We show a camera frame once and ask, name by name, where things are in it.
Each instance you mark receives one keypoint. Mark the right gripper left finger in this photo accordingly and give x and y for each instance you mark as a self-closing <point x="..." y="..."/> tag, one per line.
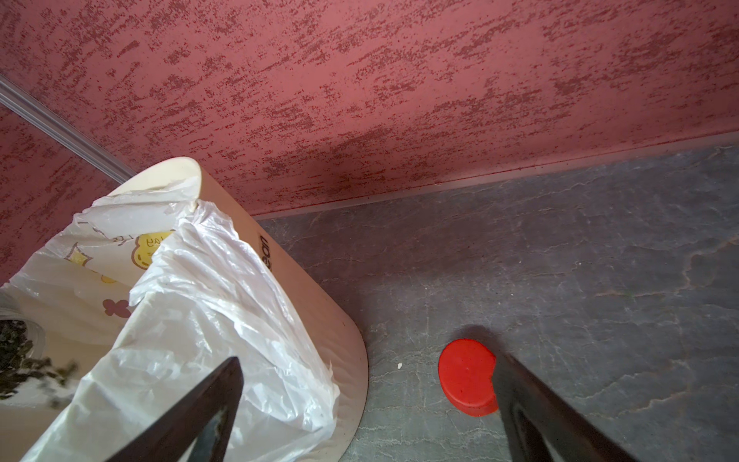
<point x="199" y="424"/>

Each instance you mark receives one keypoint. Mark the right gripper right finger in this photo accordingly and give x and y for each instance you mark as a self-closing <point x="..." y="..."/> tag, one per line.
<point x="536" y="419"/>

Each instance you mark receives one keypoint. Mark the jar red lid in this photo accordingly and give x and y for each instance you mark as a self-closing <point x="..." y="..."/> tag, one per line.
<point x="465" y="370"/>

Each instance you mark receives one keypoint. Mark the clear plastic jar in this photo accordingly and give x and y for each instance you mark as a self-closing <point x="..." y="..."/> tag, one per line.
<point x="34" y="332"/>

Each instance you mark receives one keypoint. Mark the dark tea leaves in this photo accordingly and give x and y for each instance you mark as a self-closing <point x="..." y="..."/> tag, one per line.
<point x="20" y="369"/>

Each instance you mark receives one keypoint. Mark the cream plastic waste bin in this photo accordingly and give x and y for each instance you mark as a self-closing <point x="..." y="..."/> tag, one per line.
<point x="336" y="337"/>

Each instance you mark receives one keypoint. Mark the white printed bin liner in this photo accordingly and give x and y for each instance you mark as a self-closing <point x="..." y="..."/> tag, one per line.
<point x="158" y="284"/>

